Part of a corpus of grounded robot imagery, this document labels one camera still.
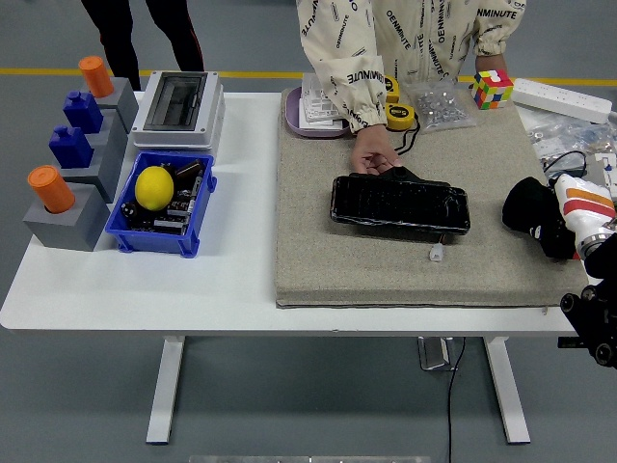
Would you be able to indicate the person's left hand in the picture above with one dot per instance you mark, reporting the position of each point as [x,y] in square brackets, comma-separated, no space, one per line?
[491,62]

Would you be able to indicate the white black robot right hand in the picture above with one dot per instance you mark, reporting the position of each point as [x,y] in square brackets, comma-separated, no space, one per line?
[585,212]

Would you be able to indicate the person's right hand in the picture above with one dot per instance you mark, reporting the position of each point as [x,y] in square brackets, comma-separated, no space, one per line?
[373,147]

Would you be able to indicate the person's right forearm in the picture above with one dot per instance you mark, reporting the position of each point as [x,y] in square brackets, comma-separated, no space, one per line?
[356,91]

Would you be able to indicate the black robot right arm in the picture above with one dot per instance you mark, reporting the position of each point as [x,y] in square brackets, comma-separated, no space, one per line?
[602,263]

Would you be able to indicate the person's left forearm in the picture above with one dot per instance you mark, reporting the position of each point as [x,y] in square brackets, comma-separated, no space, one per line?
[496,41]

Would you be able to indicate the black table control panel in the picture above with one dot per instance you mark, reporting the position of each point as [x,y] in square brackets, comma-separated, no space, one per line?
[569,343]

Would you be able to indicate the colourful puzzle cube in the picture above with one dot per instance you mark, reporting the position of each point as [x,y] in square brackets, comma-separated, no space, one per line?
[491,89]

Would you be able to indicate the yellow tape measure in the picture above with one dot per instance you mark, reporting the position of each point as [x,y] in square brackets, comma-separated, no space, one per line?
[391,90]
[400,116]

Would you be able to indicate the white circuit breaker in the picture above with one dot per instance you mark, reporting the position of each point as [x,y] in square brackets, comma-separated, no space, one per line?
[605,171]

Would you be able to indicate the clear bag of metal nuts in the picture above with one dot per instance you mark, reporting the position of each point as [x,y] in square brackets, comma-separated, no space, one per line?
[441,108]

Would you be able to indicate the white power strip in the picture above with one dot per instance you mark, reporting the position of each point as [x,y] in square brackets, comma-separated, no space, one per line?
[559,99]

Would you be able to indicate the clear bags of small parts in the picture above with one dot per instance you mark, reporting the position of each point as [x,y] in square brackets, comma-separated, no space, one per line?
[554,137]

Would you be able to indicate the purple tray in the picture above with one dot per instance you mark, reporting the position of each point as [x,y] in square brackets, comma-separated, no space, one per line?
[294,116]

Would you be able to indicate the grey-brown mat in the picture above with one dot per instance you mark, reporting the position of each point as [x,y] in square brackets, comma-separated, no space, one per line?
[361,270]

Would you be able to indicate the brown black rectangular component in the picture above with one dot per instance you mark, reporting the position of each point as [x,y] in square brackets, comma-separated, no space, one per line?
[189,169]

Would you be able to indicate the white table leg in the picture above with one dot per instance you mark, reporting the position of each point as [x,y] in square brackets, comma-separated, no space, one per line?
[508,386]
[166,386]

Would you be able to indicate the white electrical distribution box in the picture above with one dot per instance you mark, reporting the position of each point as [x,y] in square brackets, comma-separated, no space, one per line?
[178,111]

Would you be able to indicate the black electronic modules pile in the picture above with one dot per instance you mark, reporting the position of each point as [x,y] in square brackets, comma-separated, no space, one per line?
[178,212]

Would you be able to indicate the yellow lemon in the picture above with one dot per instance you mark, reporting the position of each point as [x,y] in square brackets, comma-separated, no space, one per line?
[154,188]

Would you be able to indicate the blue plastic bin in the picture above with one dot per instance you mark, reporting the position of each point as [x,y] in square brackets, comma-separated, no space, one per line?
[159,243]

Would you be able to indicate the black round component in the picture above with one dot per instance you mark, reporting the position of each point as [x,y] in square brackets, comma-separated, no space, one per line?
[129,209]

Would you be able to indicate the grey block holder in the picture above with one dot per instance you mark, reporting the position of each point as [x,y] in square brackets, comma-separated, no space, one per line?
[121,99]
[115,132]
[72,231]
[108,166]

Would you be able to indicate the person in background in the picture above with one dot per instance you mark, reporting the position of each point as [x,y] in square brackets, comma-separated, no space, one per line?
[115,34]

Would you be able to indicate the orange cylinder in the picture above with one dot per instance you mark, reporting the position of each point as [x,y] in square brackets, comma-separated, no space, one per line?
[50,190]
[96,77]

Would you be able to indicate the blue block peg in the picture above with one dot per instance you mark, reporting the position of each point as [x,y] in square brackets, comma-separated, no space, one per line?
[83,113]
[71,148]

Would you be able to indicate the white switch plates stack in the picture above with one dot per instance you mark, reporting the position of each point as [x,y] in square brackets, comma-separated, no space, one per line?
[315,108]

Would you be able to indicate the metal bracket under table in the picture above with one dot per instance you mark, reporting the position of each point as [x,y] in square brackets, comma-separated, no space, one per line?
[434,354]

